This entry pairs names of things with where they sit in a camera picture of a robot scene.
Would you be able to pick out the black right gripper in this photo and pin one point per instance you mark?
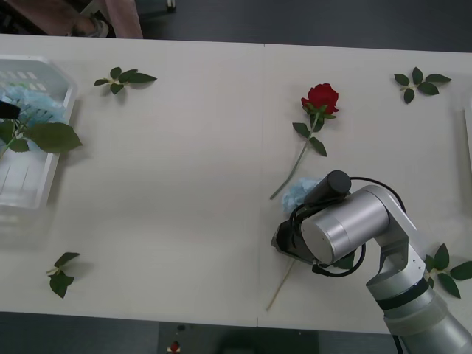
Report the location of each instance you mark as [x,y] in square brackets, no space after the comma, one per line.
[285,241]

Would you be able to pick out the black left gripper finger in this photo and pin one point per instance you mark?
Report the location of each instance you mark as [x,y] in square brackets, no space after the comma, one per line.
[9,110]

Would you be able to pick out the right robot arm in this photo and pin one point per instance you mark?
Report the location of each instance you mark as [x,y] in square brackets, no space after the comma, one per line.
[354,221]

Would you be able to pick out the shallow white plastic box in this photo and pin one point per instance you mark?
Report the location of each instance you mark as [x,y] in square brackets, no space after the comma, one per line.
[55,177]

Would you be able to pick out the loose green leaf twig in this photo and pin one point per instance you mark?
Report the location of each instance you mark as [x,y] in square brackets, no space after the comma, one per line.
[142,77]
[441,258]
[59,284]
[427,88]

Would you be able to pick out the red rose with dark leaves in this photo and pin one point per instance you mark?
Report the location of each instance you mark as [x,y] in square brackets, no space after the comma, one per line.
[321,97]

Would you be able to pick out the person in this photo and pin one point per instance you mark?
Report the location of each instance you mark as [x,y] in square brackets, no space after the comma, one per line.
[125,18]

